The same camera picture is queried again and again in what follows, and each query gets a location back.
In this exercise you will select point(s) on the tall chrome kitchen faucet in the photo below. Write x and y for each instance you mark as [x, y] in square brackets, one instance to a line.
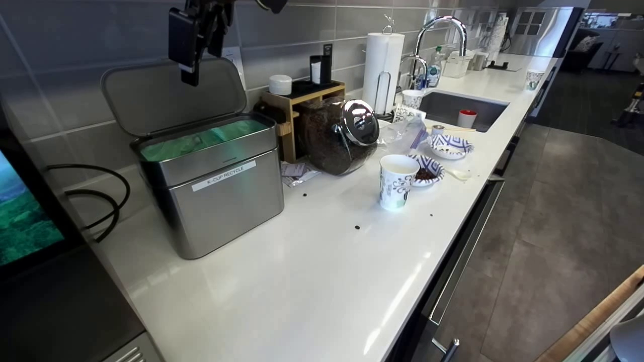
[448, 32]

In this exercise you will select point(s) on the white round container on shelf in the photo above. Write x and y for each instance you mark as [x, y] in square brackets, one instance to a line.
[281, 85]

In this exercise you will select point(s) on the patterned paper cup upright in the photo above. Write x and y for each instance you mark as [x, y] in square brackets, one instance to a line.
[397, 176]

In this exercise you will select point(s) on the drawer handle bar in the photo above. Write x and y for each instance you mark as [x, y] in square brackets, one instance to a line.
[462, 251]

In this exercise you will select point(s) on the stainless steel lidded bin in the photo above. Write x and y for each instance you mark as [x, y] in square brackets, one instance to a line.
[211, 165]

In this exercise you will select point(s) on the paper plate with coffee grounds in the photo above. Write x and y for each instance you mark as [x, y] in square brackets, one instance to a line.
[429, 171]

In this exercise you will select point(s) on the black screen appliance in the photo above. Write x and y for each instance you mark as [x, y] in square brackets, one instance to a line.
[33, 221]

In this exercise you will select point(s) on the clear plastic zip bag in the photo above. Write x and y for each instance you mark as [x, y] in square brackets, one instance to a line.
[406, 132]

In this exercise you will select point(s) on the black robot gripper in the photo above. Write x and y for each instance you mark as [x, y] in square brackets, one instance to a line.
[194, 28]

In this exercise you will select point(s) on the small white red-lidded cup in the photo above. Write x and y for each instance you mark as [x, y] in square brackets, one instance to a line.
[466, 117]

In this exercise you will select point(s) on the wooden countertop organizer shelf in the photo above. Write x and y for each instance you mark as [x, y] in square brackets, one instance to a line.
[303, 94]

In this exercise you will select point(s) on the white paper towel roll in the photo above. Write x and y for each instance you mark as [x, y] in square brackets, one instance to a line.
[380, 69]

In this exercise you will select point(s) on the black canister on shelf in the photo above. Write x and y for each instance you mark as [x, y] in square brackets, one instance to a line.
[327, 64]

